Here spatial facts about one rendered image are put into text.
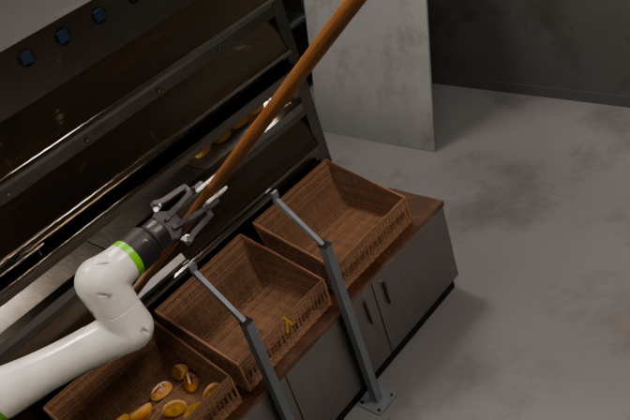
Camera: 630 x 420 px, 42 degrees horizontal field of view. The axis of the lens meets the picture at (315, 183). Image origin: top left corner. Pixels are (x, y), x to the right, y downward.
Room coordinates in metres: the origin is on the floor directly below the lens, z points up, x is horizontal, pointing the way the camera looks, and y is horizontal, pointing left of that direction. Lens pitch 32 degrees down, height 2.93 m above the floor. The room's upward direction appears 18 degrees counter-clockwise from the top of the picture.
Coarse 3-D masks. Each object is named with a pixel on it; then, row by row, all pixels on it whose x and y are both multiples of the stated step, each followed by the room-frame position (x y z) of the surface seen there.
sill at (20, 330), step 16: (288, 112) 3.49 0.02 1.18; (272, 128) 3.41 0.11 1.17; (256, 144) 3.34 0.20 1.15; (224, 160) 3.24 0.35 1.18; (208, 176) 3.15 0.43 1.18; (160, 208) 3.01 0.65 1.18; (64, 288) 2.66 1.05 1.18; (48, 304) 2.59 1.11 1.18; (64, 304) 2.62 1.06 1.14; (32, 320) 2.53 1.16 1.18; (0, 336) 2.49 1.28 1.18; (16, 336) 2.48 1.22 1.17; (0, 352) 2.43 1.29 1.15
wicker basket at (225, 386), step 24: (168, 336) 2.67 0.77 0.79; (144, 360) 2.65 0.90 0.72; (168, 360) 2.69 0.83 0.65; (192, 360) 2.58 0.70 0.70; (72, 384) 2.50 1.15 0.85; (96, 384) 2.53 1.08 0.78; (120, 384) 2.57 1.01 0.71; (144, 384) 2.60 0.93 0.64; (48, 408) 2.42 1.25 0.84; (72, 408) 2.46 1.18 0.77; (96, 408) 2.48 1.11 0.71; (120, 408) 2.52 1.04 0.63; (216, 408) 2.32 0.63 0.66
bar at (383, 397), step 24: (240, 216) 2.77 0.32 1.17; (288, 216) 2.83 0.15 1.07; (216, 240) 2.66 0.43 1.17; (192, 264) 2.56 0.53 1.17; (336, 264) 2.70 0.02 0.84; (168, 288) 2.48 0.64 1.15; (336, 288) 2.70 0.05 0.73; (360, 336) 2.71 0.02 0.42; (264, 360) 2.39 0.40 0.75; (360, 360) 2.70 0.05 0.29; (288, 408) 2.40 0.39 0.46; (384, 408) 2.65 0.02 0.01
